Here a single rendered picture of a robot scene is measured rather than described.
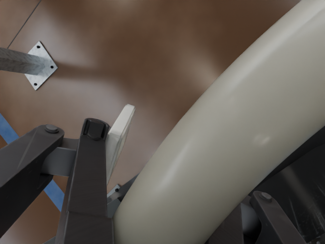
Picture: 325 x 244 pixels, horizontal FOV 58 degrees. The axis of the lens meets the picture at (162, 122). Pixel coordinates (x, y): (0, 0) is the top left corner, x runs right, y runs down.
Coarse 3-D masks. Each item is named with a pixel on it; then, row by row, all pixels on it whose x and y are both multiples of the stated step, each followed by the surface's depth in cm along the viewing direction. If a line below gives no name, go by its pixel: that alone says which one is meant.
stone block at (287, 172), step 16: (304, 160) 110; (320, 160) 96; (288, 176) 105; (304, 176) 92; (320, 176) 82; (272, 192) 101; (288, 192) 89; (304, 192) 80; (320, 192) 72; (288, 208) 77; (304, 208) 70; (320, 208) 64; (304, 224) 62; (320, 224) 58; (320, 240) 54
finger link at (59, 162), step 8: (64, 144) 13; (72, 144) 14; (56, 152) 13; (64, 152) 13; (72, 152) 13; (48, 160) 13; (56, 160) 13; (64, 160) 13; (72, 160) 13; (48, 168) 13; (56, 168) 13; (64, 168) 13
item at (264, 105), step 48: (288, 48) 7; (240, 96) 7; (288, 96) 7; (192, 144) 8; (240, 144) 7; (288, 144) 7; (144, 192) 9; (192, 192) 8; (240, 192) 8; (144, 240) 8; (192, 240) 8
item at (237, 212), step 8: (240, 208) 12; (232, 216) 11; (240, 216) 11; (224, 224) 10; (232, 224) 11; (240, 224) 11; (216, 232) 10; (224, 232) 10; (232, 232) 10; (240, 232) 10; (208, 240) 9; (216, 240) 9; (224, 240) 10; (232, 240) 10; (240, 240) 10
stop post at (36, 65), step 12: (0, 48) 142; (36, 48) 167; (0, 60) 139; (12, 60) 144; (24, 60) 153; (36, 60) 162; (48, 60) 165; (24, 72) 158; (36, 72) 165; (48, 72) 165; (36, 84) 168
